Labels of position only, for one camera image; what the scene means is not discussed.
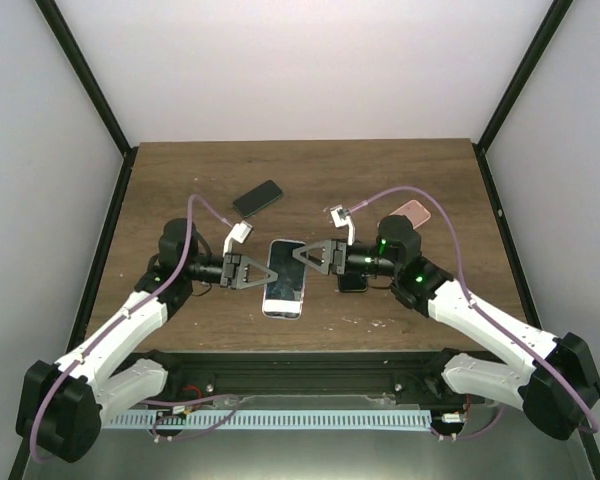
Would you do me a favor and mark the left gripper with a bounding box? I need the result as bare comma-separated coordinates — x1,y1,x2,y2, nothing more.
185,252,279,291

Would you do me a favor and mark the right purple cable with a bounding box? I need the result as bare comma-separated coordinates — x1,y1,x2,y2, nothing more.
349,185,600,441

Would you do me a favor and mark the purple cable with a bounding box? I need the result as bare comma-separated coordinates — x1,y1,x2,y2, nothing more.
29,194,236,462
349,185,600,441

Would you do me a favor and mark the black aluminium frame rail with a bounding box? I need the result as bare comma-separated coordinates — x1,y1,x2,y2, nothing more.
122,349,459,404

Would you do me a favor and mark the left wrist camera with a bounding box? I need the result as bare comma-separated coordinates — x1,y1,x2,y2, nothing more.
223,221,253,255

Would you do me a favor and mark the pink phone case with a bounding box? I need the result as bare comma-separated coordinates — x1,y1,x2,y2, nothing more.
392,199,431,229

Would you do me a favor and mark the right black frame post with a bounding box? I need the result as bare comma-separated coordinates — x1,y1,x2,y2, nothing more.
477,0,576,151

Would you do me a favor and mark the left black frame post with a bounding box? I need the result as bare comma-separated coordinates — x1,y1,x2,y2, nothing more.
33,0,133,156

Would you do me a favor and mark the white slotted cable duct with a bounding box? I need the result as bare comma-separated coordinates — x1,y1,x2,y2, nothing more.
105,410,432,432

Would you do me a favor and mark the clear phone case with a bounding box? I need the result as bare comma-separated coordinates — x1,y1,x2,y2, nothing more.
261,238,309,321

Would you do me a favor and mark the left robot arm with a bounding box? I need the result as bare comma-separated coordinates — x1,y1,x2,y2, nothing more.
16,218,278,462

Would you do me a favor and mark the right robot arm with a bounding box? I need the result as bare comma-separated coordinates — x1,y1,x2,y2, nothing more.
292,215,600,440

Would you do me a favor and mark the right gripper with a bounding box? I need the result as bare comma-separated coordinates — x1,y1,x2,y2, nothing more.
294,238,399,277

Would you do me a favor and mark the silver phone black screen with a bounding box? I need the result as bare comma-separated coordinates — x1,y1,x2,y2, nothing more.
338,273,369,293

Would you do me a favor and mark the black frame post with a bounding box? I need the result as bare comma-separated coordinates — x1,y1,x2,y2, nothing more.
477,0,576,151
33,0,133,156

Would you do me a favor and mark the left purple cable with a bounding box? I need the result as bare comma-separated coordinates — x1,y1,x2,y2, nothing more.
29,194,236,462

